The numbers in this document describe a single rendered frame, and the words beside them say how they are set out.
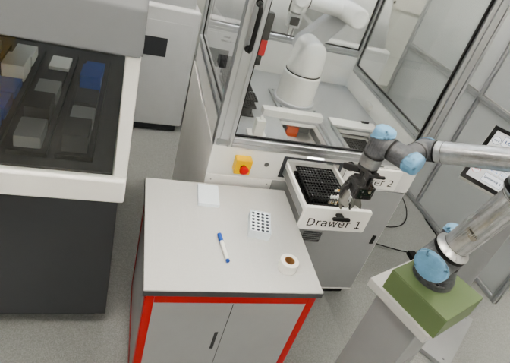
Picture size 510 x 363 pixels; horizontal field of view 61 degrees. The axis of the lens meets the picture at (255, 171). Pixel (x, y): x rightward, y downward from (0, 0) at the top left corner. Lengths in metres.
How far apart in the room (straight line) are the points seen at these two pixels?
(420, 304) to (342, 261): 0.90
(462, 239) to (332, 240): 1.02
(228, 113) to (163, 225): 0.50
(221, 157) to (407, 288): 0.88
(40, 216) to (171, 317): 0.63
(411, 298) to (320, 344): 0.90
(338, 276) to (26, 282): 1.58
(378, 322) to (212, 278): 0.72
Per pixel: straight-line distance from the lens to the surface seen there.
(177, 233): 1.63
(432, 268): 1.51
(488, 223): 1.42
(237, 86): 1.69
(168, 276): 1.48
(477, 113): 3.56
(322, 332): 2.53
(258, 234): 1.68
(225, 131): 1.78
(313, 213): 1.69
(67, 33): 1.35
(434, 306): 1.67
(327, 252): 2.41
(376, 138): 1.50
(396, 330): 1.84
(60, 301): 2.17
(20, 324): 2.32
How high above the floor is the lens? 1.87
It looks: 33 degrees down
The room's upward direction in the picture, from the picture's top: 18 degrees clockwise
